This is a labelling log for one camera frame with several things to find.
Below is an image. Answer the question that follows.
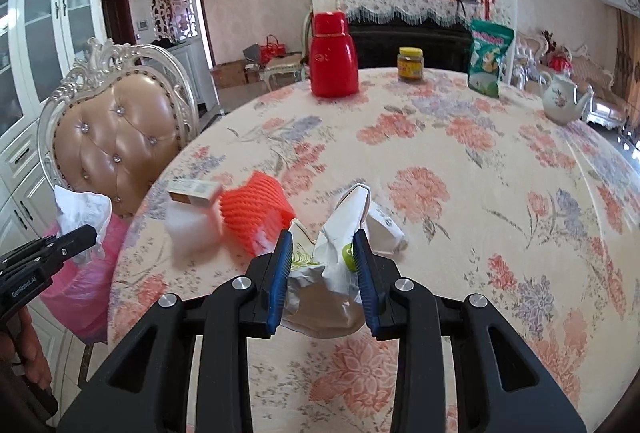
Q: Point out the white ornate stool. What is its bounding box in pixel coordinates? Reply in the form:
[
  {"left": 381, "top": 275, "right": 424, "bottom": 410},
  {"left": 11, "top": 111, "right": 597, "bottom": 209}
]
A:
[{"left": 262, "top": 52, "right": 307, "bottom": 90}]

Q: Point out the orange foam fruit net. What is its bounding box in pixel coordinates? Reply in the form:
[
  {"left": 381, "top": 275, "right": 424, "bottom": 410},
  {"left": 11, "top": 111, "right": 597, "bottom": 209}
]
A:
[{"left": 218, "top": 170, "right": 297, "bottom": 259}]

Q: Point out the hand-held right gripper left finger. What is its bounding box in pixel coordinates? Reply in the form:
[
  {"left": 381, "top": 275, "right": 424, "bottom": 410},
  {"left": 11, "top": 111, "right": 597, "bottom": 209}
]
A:
[{"left": 59, "top": 229, "right": 294, "bottom": 433}]

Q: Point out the tall white cabinet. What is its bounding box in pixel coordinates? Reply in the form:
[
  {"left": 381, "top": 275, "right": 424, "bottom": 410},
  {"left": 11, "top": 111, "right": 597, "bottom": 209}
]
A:
[{"left": 0, "top": 0, "right": 109, "bottom": 264}]

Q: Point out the small cardboard box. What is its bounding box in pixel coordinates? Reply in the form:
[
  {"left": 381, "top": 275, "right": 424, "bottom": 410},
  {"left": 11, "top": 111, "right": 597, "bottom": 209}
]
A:
[{"left": 166, "top": 179, "right": 224, "bottom": 206}]

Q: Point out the green snack bag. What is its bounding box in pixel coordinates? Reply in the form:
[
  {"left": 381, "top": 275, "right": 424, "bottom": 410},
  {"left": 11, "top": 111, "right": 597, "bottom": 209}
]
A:
[{"left": 467, "top": 19, "right": 515, "bottom": 98}]

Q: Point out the black piano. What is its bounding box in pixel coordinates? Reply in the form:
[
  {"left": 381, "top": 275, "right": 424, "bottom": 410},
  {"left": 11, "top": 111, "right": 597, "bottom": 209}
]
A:
[{"left": 345, "top": 19, "right": 474, "bottom": 72}]

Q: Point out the low white cabinet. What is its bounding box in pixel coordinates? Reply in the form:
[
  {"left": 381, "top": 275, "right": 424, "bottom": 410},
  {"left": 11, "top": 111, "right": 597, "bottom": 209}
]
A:
[{"left": 169, "top": 40, "right": 221, "bottom": 114}]

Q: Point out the pink trash bag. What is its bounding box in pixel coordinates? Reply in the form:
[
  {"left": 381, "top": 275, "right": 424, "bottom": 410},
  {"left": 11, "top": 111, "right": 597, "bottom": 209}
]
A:
[{"left": 39, "top": 213, "right": 132, "bottom": 347}]

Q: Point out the beige paper bag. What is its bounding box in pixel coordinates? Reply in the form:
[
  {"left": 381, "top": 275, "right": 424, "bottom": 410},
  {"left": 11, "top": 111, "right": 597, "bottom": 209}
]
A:
[{"left": 279, "top": 183, "right": 372, "bottom": 340}]

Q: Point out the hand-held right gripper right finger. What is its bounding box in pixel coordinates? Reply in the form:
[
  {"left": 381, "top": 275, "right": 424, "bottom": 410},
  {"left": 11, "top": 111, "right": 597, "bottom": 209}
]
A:
[{"left": 351, "top": 229, "right": 587, "bottom": 433}]

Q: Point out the person's left hand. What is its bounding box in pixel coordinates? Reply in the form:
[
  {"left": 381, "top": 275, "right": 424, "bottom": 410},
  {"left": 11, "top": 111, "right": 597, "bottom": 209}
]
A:
[{"left": 11, "top": 307, "right": 53, "bottom": 391}]

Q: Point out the ornate white armchair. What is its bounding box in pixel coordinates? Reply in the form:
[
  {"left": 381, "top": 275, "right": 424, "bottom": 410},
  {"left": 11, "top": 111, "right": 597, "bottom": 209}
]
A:
[{"left": 514, "top": 34, "right": 552, "bottom": 86}]

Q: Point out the ornate white sofa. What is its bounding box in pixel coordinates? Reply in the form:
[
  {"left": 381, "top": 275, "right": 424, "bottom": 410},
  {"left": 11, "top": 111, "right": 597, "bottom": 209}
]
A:
[{"left": 569, "top": 44, "right": 627, "bottom": 130}]

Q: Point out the yellow lid glass jar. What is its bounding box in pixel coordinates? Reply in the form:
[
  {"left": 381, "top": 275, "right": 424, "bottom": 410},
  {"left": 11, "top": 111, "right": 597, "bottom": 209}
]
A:
[{"left": 397, "top": 46, "right": 425, "bottom": 83}]

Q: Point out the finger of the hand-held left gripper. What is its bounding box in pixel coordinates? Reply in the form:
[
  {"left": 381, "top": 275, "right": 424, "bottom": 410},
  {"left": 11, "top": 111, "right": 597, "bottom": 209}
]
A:
[{"left": 47, "top": 224, "right": 99, "bottom": 265}]

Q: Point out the large white tissue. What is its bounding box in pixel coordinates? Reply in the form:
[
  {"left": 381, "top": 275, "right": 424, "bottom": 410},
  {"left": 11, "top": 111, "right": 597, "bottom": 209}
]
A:
[{"left": 54, "top": 185, "right": 114, "bottom": 260}]

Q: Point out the lace piano cover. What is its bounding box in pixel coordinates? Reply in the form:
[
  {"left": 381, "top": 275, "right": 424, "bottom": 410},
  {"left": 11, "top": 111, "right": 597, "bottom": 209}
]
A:
[{"left": 335, "top": 0, "right": 484, "bottom": 26}]

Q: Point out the ornate tufted leather chair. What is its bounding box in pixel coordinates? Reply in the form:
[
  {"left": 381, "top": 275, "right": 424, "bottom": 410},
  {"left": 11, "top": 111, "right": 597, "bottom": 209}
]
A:
[{"left": 37, "top": 37, "right": 202, "bottom": 220}]

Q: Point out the white floral teapot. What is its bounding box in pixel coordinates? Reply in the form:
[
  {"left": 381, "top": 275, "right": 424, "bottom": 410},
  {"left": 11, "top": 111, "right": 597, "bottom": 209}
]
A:
[{"left": 537, "top": 75, "right": 594, "bottom": 126}]

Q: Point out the red bag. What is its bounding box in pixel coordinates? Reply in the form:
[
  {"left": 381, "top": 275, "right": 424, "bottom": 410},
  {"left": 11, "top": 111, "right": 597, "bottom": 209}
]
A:
[{"left": 259, "top": 34, "right": 289, "bottom": 59}]

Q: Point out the red thermos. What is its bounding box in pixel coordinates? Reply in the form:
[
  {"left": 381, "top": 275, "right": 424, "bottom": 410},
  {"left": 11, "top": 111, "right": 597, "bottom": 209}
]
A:
[{"left": 308, "top": 11, "right": 360, "bottom": 98}]

